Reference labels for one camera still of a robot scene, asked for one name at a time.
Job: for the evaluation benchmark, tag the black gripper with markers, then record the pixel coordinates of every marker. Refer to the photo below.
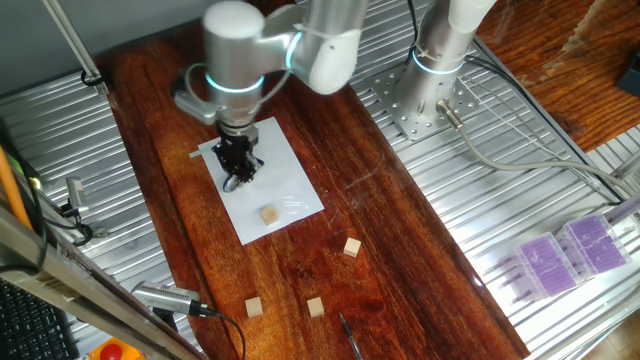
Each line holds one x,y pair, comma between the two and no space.
236,147

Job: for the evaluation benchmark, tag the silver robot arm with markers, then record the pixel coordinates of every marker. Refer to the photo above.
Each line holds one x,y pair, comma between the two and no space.
235,50

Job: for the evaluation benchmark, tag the green patterned tape strip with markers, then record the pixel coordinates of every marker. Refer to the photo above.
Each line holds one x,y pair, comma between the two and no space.
197,154

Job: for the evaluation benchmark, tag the wooden cube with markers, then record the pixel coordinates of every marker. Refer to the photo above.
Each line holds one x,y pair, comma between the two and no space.
315,306
254,306
269,215
352,247

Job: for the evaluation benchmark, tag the white paper sheet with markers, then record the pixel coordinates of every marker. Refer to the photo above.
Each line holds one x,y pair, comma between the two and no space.
290,190

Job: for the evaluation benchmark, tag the black pen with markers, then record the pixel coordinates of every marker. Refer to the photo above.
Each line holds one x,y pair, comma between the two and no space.
350,335

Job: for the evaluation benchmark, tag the orange emergency stop box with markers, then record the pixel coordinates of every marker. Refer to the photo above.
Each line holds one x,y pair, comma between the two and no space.
112,351

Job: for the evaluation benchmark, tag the grey metal pole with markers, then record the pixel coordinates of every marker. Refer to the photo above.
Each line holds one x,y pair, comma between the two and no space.
69,35

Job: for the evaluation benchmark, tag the orange rod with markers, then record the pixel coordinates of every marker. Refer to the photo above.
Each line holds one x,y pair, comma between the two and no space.
12,195

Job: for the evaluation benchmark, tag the black keyboard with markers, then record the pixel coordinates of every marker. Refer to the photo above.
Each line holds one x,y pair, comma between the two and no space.
30,325

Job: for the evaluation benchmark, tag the clear box with purple contents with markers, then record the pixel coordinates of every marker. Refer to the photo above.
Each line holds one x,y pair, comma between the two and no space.
547,265
595,245

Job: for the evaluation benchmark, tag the black object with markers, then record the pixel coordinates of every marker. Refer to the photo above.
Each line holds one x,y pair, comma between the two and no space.
631,75

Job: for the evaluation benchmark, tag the wrist camera with grey bracket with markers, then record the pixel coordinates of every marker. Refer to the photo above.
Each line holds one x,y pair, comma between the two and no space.
192,107

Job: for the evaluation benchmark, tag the silver camera on stand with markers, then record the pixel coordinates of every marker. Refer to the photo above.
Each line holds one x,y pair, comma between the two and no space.
165,296

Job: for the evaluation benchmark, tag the small camera on bracket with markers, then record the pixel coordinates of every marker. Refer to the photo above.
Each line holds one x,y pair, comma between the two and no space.
77,195

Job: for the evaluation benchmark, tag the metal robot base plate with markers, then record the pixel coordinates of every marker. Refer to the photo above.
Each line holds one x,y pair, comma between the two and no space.
400,110

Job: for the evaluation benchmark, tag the metal frame beam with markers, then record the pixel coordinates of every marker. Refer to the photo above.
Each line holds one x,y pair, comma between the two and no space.
75,280

